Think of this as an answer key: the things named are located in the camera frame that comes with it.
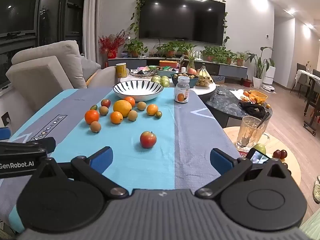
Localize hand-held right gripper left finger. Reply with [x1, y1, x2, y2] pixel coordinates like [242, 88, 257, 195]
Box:
[30, 146, 130, 197]

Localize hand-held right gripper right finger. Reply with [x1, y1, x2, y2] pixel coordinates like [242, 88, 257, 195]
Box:
[194, 148, 292, 197]

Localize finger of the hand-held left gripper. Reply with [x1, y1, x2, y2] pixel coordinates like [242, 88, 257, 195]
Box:
[0, 127, 12, 141]
[0, 137, 56, 154]

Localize red apple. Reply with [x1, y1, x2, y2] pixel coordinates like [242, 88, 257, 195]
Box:
[140, 131, 157, 149]

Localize large yellow orange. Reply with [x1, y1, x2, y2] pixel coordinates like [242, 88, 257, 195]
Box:
[113, 100, 132, 117]

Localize white bowl with dark stripes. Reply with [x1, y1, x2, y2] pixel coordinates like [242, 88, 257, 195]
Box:
[113, 80, 164, 102]

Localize black smartphone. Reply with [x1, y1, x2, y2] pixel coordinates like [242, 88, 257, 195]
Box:
[246, 148, 272, 164]

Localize glass mug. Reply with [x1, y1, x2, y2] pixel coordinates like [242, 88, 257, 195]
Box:
[236, 116, 272, 153]

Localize blue and grey tablecloth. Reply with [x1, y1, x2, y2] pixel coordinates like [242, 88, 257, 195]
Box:
[0, 86, 242, 233]

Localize dark marble coffee table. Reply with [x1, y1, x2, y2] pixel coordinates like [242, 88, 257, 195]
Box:
[200, 86, 273, 129]

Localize black cloth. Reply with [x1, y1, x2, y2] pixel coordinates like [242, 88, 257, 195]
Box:
[237, 101, 267, 118]

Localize metal spoon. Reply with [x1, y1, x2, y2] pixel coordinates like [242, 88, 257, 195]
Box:
[257, 110, 271, 129]

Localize round wooden side table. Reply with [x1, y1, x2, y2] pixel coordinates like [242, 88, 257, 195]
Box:
[222, 126, 302, 188]

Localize white paper sheet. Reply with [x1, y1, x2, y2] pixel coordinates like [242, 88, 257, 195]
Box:
[229, 89, 248, 99]

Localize beige sofa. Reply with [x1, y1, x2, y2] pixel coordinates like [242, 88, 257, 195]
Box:
[5, 40, 119, 120]

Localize orange plastic basket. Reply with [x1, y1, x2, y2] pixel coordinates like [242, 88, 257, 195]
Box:
[248, 90, 268, 104]

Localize clear bottle with orange label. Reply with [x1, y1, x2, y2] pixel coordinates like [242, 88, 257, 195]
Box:
[174, 76, 190, 104]

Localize bag of yellow fruit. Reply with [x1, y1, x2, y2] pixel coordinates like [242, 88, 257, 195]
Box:
[195, 76, 215, 87]

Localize yellow cushion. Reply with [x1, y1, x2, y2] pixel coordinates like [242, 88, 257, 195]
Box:
[85, 71, 98, 85]

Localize dark blue fruit bowl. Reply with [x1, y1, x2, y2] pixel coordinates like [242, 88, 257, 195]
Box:
[171, 72, 200, 88]

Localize tall plant in white pot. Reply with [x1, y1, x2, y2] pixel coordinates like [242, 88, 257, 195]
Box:
[246, 46, 275, 89]

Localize bunch of yellow bananas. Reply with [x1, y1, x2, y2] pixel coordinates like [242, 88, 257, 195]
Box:
[197, 65, 214, 83]

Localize yellow can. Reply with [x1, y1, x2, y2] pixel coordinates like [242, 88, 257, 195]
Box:
[115, 63, 128, 79]

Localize grey television cabinet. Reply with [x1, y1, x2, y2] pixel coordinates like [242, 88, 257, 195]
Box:
[107, 56, 248, 79]

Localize grey cushion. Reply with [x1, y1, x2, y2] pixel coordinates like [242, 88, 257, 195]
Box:
[80, 55, 101, 80]

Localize glass snack tray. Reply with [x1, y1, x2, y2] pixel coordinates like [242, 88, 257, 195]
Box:
[130, 69, 157, 78]

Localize white robot vacuum dock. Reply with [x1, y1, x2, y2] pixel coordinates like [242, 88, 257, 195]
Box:
[262, 66, 276, 85]

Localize grey slipper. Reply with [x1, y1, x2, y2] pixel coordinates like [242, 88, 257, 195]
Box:
[313, 175, 320, 204]

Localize green potted plant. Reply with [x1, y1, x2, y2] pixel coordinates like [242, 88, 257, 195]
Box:
[179, 41, 198, 55]
[201, 45, 218, 62]
[235, 52, 248, 67]
[124, 38, 148, 58]
[217, 49, 237, 65]
[156, 41, 180, 58]

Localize glass vase with spider plant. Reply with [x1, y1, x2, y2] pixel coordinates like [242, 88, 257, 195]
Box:
[184, 47, 198, 70]

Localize teal rectangular dish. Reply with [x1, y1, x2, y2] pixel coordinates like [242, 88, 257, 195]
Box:
[156, 69, 179, 78]

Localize orange box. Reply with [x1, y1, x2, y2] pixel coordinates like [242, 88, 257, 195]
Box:
[159, 60, 179, 68]

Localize green patterned cloth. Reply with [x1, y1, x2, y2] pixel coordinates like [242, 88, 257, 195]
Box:
[299, 214, 320, 240]

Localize dark dining chair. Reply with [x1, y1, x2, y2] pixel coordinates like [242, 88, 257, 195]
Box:
[297, 63, 310, 98]
[303, 76, 320, 135]

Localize red berry branches in vase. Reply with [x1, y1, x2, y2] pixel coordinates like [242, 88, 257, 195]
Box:
[98, 29, 127, 59]

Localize dining table with white cloth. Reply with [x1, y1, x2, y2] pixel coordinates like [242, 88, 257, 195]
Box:
[296, 69, 317, 83]

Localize dark glass window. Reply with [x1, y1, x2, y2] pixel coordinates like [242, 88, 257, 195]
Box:
[0, 0, 87, 88]

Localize white curtain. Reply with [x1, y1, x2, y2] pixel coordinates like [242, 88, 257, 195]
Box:
[82, 0, 105, 68]

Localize black wall television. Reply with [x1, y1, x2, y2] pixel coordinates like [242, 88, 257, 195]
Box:
[139, 0, 226, 46]

